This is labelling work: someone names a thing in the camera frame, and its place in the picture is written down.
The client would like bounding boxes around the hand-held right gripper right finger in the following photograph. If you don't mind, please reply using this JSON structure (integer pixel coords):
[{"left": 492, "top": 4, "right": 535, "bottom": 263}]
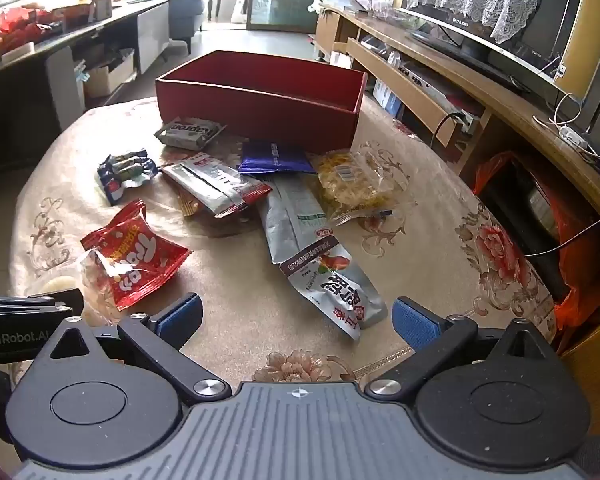
[{"left": 364, "top": 296, "right": 563, "bottom": 404}]

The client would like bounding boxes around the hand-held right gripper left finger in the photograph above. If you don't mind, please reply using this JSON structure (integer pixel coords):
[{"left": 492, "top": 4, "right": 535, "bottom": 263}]
[{"left": 34, "top": 293, "right": 233, "bottom": 404}]

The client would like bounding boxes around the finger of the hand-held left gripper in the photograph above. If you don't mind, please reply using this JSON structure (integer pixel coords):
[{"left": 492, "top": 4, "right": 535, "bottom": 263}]
[{"left": 0, "top": 290, "right": 85, "bottom": 319}]

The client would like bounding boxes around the clear bun packet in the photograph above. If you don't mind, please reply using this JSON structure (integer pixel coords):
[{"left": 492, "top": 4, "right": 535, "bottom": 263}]
[{"left": 30, "top": 247, "right": 121, "bottom": 328}]

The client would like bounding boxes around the large silver snack packet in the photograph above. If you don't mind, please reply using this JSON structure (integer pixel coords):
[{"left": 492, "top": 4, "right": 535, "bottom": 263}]
[{"left": 257, "top": 175, "right": 388, "bottom": 343}]

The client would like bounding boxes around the silver red-trim snack packet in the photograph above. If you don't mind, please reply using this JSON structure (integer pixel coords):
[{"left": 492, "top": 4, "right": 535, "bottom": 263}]
[{"left": 160, "top": 152, "right": 273, "bottom": 219}]

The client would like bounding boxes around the clear yellow noodle snack packet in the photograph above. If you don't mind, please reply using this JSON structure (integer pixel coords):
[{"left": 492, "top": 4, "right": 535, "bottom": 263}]
[{"left": 312, "top": 147, "right": 416, "bottom": 226}]

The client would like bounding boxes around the blue candy packet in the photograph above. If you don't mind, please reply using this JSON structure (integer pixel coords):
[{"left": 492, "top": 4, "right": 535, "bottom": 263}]
[{"left": 96, "top": 147, "right": 159, "bottom": 207}]

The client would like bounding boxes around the purple snack packet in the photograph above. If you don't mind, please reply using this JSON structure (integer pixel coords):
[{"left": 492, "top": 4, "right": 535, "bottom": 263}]
[{"left": 237, "top": 139, "right": 317, "bottom": 176}]

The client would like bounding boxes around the red cardboard box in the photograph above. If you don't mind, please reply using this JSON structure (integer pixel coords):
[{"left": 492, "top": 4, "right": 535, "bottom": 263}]
[{"left": 155, "top": 50, "right": 368, "bottom": 153}]

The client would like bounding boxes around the beige floral tablecloth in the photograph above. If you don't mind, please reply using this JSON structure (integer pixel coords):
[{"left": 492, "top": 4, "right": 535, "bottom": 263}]
[{"left": 7, "top": 97, "right": 566, "bottom": 391}]

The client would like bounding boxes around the red snack packet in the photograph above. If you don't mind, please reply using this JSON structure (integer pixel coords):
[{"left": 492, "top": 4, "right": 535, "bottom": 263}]
[{"left": 80, "top": 199, "right": 193, "bottom": 312}]

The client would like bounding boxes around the orange plastic bag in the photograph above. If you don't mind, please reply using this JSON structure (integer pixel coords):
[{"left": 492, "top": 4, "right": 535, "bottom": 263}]
[{"left": 472, "top": 152, "right": 600, "bottom": 356}]

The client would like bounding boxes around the grey black snack packet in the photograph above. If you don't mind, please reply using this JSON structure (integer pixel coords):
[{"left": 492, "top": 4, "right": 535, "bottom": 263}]
[{"left": 153, "top": 117, "right": 227, "bottom": 151}]

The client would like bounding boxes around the blue white carton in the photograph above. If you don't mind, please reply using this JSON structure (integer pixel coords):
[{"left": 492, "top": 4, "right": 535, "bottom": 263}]
[{"left": 372, "top": 80, "right": 403, "bottom": 116}]

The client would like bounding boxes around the white media player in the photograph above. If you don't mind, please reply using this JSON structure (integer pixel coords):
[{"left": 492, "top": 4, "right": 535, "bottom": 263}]
[{"left": 390, "top": 55, "right": 476, "bottom": 126}]

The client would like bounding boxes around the wooden television cabinet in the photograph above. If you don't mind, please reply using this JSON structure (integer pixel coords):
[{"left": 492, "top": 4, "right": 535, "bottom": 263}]
[{"left": 315, "top": 2, "right": 600, "bottom": 436}]

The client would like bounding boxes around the open cardboard box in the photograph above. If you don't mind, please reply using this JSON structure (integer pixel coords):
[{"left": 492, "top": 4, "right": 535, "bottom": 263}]
[{"left": 82, "top": 49, "right": 136, "bottom": 98}]

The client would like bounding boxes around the red plastic bag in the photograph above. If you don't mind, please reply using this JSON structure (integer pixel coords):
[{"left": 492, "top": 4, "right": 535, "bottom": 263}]
[{"left": 0, "top": 7, "right": 63, "bottom": 53}]

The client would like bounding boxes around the dark long coffee table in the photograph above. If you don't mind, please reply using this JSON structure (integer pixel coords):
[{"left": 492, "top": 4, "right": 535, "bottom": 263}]
[{"left": 0, "top": 0, "right": 171, "bottom": 171}]

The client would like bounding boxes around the grey sofa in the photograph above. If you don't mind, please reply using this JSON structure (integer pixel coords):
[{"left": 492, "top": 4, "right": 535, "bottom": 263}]
[{"left": 169, "top": 0, "right": 205, "bottom": 53}]

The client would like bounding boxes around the television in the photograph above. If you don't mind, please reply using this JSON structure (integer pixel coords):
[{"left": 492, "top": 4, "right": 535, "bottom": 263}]
[{"left": 400, "top": 0, "right": 600, "bottom": 93}]

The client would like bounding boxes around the black cable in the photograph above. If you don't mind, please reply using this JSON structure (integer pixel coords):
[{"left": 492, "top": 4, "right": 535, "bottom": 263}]
[{"left": 432, "top": 112, "right": 468, "bottom": 148}]

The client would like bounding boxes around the white cable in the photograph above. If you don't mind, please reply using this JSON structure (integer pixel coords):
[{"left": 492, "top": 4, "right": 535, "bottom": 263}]
[{"left": 532, "top": 92, "right": 588, "bottom": 136}]

